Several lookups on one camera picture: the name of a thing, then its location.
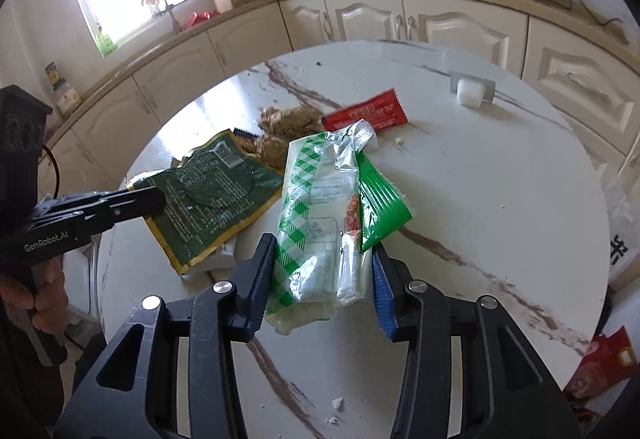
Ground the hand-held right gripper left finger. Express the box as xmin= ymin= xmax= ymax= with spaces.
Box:
xmin=55 ymin=233 xmax=277 ymax=439

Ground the dark green gold-edged packet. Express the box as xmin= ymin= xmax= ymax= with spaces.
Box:
xmin=125 ymin=128 xmax=285 ymax=276

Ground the green dish soap bottle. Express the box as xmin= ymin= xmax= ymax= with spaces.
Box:
xmin=95 ymin=24 xmax=118 ymax=57

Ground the red plastic basket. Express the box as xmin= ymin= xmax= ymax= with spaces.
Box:
xmin=180 ymin=12 xmax=216 ymax=31

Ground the green checkered clear bag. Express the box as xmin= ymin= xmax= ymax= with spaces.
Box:
xmin=264 ymin=119 xmax=377 ymax=336

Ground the person's left forearm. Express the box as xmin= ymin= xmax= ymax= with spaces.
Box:
xmin=0 ymin=301 xmax=76 ymax=439

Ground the white printed sachet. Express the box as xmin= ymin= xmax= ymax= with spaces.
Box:
xmin=182 ymin=241 xmax=237 ymax=276

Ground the brown crumbly lump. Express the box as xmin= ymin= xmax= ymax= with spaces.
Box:
xmin=257 ymin=105 xmax=321 ymax=137
xmin=235 ymin=128 xmax=296 ymax=170

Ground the red printed bag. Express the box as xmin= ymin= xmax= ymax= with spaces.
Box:
xmin=565 ymin=325 xmax=640 ymax=402

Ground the white rice bag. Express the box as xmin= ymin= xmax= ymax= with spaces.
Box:
xmin=602 ymin=179 xmax=640 ymax=292

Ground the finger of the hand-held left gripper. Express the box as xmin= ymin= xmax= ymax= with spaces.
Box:
xmin=87 ymin=204 xmax=166 ymax=232
xmin=42 ymin=186 xmax=166 ymax=217

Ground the bright green packet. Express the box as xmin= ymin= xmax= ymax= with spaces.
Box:
xmin=356 ymin=152 xmax=415 ymax=252

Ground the white and grey block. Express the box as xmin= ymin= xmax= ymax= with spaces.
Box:
xmin=448 ymin=72 xmax=496 ymax=109

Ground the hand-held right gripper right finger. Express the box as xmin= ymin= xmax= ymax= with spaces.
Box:
xmin=371 ymin=243 xmax=583 ymax=439

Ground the large clear jar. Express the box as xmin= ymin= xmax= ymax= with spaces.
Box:
xmin=54 ymin=82 xmax=83 ymax=120

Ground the red packet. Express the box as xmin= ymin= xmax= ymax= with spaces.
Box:
xmin=321 ymin=88 xmax=408 ymax=132

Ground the round marble table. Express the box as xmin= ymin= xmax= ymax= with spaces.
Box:
xmin=92 ymin=39 xmax=611 ymax=439

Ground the metal faucet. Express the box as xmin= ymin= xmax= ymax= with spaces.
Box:
xmin=155 ymin=0 xmax=183 ymax=35

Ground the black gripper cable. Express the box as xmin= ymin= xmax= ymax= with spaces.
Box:
xmin=40 ymin=144 xmax=62 ymax=200

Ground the person's left hand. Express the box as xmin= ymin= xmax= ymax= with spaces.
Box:
xmin=0 ymin=261 xmax=68 ymax=317

